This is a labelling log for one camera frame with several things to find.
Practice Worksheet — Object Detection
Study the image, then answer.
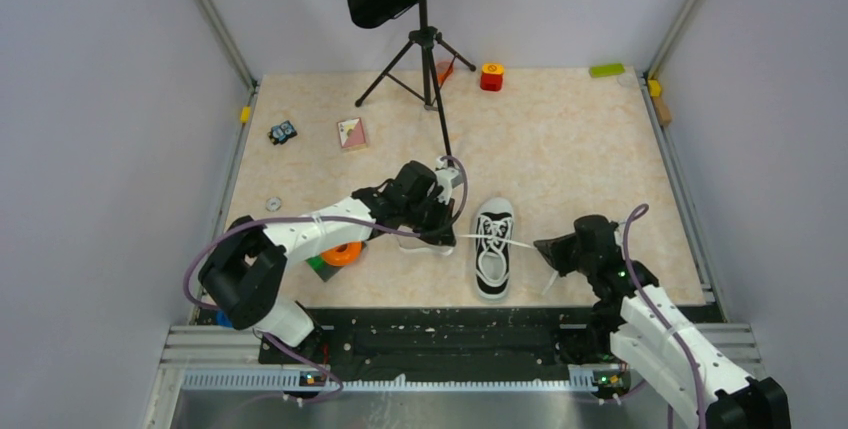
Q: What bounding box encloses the lime green block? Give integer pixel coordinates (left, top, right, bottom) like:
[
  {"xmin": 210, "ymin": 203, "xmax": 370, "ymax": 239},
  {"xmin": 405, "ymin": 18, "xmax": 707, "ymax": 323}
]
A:
[{"xmin": 589, "ymin": 63, "xmax": 626, "ymax": 78}]

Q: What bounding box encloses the grey base plate green block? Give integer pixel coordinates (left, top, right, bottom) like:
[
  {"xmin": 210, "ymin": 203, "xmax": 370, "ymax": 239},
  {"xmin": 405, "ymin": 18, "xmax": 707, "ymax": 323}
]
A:
[{"xmin": 306, "ymin": 256, "xmax": 356, "ymax": 282}]

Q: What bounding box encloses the white slotted cable duct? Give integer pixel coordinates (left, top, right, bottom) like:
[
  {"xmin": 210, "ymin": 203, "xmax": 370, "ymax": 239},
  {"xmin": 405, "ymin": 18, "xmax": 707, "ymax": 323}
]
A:
[{"xmin": 182, "ymin": 366, "xmax": 625, "ymax": 393}]

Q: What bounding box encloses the orange plastic cup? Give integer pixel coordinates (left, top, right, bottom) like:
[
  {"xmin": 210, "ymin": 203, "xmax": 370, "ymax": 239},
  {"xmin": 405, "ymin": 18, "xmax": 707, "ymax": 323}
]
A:
[{"xmin": 436, "ymin": 60, "xmax": 454, "ymax": 88}]

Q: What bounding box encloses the wooden block right rail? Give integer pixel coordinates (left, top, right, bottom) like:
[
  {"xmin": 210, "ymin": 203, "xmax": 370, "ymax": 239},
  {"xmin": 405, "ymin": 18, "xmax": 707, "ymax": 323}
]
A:
[{"xmin": 651, "ymin": 96, "xmax": 673, "ymax": 127}]

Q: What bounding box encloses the blue toy car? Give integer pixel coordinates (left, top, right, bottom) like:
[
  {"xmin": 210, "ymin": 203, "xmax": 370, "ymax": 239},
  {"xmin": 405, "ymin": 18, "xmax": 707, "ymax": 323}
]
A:
[{"xmin": 215, "ymin": 311, "xmax": 233, "ymax": 328}]

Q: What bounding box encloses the red yellow button block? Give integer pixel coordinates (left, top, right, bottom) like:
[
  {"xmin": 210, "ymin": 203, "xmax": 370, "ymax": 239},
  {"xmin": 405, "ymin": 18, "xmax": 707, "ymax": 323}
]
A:
[{"xmin": 480, "ymin": 63, "xmax": 505, "ymax": 92}]

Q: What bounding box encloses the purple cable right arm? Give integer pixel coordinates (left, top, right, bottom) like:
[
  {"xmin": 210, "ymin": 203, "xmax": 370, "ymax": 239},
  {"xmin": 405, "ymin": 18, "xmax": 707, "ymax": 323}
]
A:
[{"xmin": 621, "ymin": 203, "xmax": 708, "ymax": 429}]

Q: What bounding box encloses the pink white card box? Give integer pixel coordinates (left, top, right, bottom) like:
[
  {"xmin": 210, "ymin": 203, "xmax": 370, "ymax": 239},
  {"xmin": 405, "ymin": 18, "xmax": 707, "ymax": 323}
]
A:
[{"xmin": 337, "ymin": 117, "xmax": 368, "ymax": 151}]

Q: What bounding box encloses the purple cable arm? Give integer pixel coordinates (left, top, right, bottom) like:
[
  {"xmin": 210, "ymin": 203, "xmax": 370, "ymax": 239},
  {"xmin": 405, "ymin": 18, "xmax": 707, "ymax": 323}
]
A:
[
  {"xmin": 621, "ymin": 203, "xmax": 708, "ymax": 429},
  {"xmin": 182, "ymin": 155, "xmax": 470, "ymax": 404}
]

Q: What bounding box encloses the small black blue toy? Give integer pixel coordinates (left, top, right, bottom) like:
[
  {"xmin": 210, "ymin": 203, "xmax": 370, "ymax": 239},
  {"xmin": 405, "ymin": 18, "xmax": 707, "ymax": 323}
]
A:
[{"xmin": 268, "ymin": 120, "xmax": 298, "ymax": 145}]

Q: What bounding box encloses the yellow corner clip right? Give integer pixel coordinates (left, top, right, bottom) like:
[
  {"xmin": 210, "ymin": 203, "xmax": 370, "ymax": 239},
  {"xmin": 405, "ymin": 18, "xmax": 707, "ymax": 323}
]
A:
[{"xmin": 647, "ymin": 79, "xmax": 663, "ymax": 98}]

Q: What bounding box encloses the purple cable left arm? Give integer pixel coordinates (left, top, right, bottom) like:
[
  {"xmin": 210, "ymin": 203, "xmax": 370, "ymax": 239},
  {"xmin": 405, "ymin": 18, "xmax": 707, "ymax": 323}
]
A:
[{"xmin": 182, "ymin": 155, "xmax": 470, "ymax": 404}]

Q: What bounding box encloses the orange ring toy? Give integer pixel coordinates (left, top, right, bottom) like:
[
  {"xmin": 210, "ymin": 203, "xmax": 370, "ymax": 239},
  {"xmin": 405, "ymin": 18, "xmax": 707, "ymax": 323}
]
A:
[{"xmin": 320, "ymin": 241, "xmax": 365, "ymax": 267}]

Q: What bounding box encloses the small silver ring washer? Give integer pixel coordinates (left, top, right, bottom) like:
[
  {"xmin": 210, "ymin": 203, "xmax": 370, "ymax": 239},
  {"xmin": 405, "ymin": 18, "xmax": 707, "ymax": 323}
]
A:
[{"xmin": 265, "ymin": 197, "xmax": 282, "ymax": 212}]

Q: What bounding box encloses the black white sneaker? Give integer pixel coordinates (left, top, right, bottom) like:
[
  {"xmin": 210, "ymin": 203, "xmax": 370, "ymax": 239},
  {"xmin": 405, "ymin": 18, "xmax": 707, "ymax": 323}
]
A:
[{"xmin": 397, "ymin": 197, "xmax": 564, "ymax": 301}]

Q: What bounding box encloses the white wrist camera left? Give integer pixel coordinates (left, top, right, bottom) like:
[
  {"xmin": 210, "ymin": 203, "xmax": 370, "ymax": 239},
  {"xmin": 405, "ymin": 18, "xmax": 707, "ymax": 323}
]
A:
[{"xmin": 434, "ymin": 160, "xmax": 464, "ymax": 205}]

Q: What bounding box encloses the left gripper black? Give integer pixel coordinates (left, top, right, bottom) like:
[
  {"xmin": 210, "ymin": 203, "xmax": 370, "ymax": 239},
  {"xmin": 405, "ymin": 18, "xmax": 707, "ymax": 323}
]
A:
[{"xmin": 402, "ymin": 190, "xmax": 455, "ymax": 246}]

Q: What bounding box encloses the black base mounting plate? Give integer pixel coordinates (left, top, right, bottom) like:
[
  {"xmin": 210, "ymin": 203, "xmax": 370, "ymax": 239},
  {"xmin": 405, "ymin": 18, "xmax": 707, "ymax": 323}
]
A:
[{"xmin": 294, "ymin": 307, "xmax": 623, "ymax": 382}]

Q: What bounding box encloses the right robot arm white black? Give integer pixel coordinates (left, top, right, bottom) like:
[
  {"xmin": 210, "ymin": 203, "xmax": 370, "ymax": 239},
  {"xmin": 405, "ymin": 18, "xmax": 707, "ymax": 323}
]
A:
[{"xmin": 533, "ymin": 205, "xmax": 791, "ymax": 428}]

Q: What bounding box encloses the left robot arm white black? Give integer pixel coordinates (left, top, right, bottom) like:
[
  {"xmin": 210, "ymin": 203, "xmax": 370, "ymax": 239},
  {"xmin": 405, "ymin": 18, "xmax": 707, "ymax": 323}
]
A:
[{"xmin": 187, "ymin": 156, "xmax": 468, "ymax": 363}]

